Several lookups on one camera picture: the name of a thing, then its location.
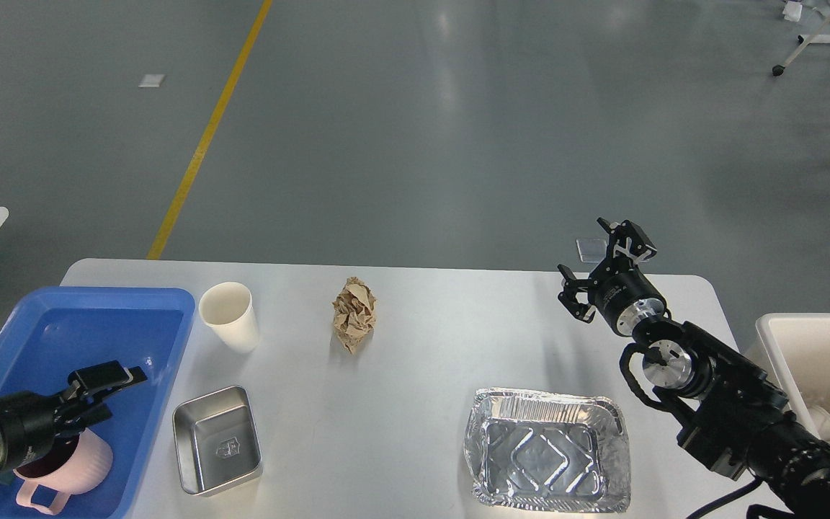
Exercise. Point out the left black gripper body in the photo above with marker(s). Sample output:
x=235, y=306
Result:
x=27, y=427

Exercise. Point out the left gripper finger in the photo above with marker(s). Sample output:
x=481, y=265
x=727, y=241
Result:
x=72, y=419
x=94, y=384

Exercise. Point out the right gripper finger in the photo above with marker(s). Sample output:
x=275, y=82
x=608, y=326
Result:
x=569, y=296
x=628, y=246

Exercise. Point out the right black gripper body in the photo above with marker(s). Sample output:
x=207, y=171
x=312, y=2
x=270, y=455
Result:
x=625, y=299

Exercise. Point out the pink ribbed mug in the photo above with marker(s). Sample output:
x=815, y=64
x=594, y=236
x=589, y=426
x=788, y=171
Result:
x=74, y=466

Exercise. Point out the square stainless steel container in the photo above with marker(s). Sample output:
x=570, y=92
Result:
x=216, y=442

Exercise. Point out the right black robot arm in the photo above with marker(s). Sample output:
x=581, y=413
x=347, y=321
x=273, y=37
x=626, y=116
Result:
x=733, y=419

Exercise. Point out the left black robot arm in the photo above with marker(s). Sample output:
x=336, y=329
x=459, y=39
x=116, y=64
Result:
x=32, y=425

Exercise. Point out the clear floor plate left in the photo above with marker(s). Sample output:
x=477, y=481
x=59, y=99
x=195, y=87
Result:
x=593, y=251

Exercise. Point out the blue plastic tray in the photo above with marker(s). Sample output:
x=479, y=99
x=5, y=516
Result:
x=55, y=330

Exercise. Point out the white paper cup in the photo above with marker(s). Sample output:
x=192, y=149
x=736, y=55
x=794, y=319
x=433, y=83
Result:
x=228, y=310

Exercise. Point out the aluminium foil tray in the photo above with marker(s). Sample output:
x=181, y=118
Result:
x=538, y=450

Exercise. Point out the crumpled brown paper ball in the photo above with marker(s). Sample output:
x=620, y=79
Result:
x=354, y=316

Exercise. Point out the white plastic bin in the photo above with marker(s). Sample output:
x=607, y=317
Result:
x=794, y=349

